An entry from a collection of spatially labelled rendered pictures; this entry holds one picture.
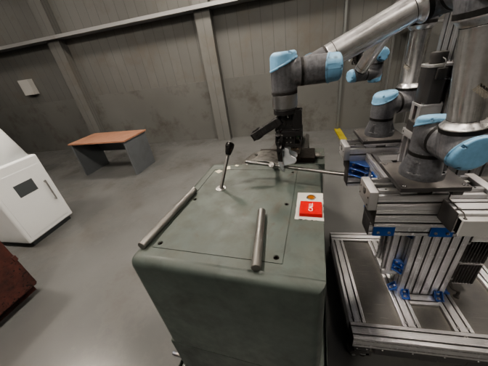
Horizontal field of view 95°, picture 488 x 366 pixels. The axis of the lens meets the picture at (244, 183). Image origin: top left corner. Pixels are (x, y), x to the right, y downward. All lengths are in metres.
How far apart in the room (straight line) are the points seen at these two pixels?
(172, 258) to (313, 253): 0.33
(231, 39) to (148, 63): 1.92
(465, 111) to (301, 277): 0.64
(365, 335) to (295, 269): 1.18
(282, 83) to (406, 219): 0.78
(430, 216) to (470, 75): 0.56
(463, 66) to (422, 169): 0.37
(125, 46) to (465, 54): 5.85
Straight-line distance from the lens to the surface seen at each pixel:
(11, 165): 3.60
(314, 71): 0.70
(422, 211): 1.16
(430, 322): 1.84
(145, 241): 0.66
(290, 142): 0.74
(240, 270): 0.53
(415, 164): 1.06
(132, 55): 6.10
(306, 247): 0.56
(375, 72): 1.73
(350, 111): 5.39
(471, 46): 0.85
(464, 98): 0.87
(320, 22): 5.14
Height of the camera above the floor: 1.66
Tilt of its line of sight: 29 degrees down
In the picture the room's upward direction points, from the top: 9 degrees counter-clockwise
